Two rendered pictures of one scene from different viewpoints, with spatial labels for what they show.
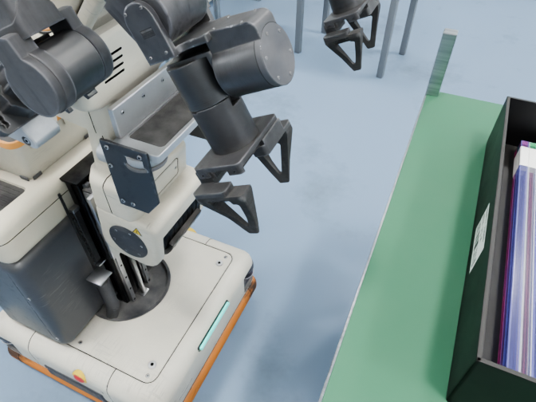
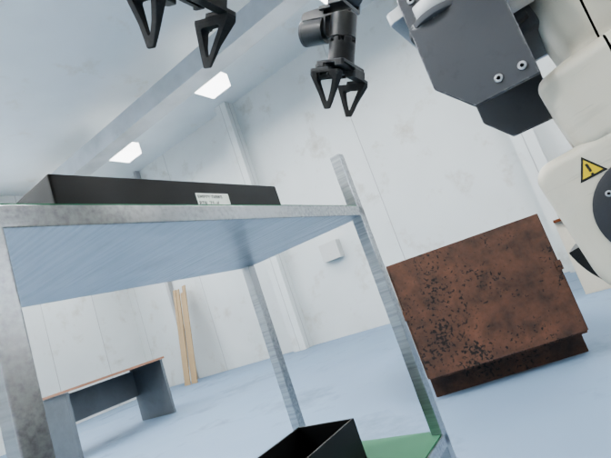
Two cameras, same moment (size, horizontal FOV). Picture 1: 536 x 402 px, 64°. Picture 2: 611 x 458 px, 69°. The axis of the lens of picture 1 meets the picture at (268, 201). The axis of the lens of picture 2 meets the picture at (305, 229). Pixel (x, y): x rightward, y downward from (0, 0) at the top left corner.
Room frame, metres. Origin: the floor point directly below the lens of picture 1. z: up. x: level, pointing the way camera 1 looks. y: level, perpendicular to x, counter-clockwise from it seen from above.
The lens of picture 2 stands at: (1.31, -0.02, 0.74)
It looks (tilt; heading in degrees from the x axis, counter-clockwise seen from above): 9 degrees up; 188
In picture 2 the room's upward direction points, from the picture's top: 19 degrees counter-clockwise
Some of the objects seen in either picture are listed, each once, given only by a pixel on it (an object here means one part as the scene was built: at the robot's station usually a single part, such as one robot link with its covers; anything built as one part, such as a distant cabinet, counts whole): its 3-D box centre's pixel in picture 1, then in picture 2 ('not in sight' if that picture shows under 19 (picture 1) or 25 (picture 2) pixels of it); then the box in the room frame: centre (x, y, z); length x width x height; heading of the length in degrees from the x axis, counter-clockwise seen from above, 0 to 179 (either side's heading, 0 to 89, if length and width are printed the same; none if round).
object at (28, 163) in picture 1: (35, 130); not in sight; (0.88, 0.57, 0.87); 0.23 x 0.15 x 0.11; 156
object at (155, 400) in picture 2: not in sight; (109, 406); (-3.94, -3.86, 0.38); 1.41 x 0.73 x 0.75; 159
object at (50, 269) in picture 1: (78, 212); not in sight; (0.87, 0.55, 0.59); 0.55 x 0.34 x 0.83; 156
